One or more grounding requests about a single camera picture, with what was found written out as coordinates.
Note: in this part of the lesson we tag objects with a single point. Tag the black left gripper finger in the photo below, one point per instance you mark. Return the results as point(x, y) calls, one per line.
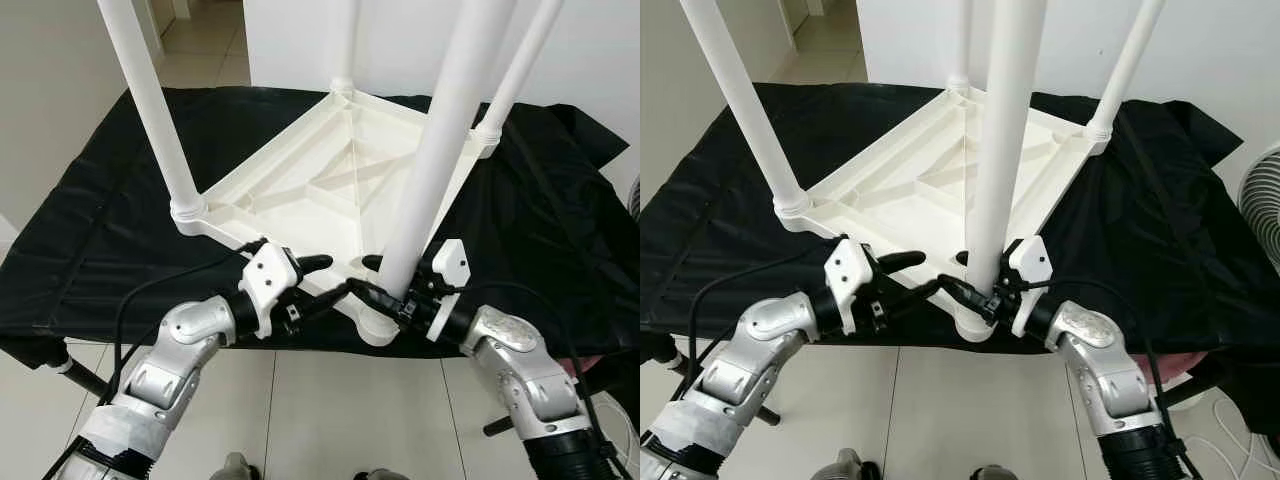
point(915, 295)
point(903, 260)
point(328, 298)
point(315, 263)

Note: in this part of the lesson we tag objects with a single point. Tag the white plastic table top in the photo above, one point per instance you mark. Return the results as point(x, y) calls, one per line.
point(320, 180)
point(900, 180)

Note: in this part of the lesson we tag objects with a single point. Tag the white tapered table leg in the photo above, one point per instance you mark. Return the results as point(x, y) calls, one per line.
point(750, 110)
point(450, 130)
point(150, 110)
point(962, 50)
point(343, 50)
point(520, 70)
point(1125, 70)
point(1010, 130)

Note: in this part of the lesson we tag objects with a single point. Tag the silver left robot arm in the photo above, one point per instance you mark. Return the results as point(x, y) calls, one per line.
point(170, 350)
point(760, 345)

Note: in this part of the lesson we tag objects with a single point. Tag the grey left robot foot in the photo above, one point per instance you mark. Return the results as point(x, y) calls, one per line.
point(235, 468)
point(845, 467)

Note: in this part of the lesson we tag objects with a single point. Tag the grey robot foot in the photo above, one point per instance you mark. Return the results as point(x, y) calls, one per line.
point(235, 468)
point(995, 473)
point(382, 474)
point(845, 467)

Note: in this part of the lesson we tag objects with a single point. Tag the black table cloth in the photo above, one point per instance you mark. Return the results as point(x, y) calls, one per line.
point(720, 250)
point(100, 250)

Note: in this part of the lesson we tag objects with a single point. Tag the grey right robot foot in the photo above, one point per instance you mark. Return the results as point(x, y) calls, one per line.
point(995, 473)
point(382, 474)

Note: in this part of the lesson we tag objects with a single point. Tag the pink soft item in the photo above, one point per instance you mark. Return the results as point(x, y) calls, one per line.
point(1185, 365)
point(582, 367)

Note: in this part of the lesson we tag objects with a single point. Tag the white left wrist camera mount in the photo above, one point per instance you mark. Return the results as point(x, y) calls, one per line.
point(848, 272)
point(265, 275)

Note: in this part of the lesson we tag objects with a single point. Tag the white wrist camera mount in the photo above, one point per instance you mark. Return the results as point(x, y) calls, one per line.
point(848, 272)
point(1030, 262)
point(450, 265)
point(265, 275)

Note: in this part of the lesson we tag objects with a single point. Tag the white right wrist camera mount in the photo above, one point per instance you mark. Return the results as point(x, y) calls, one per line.
point(450, 265)
point(1030, 262)

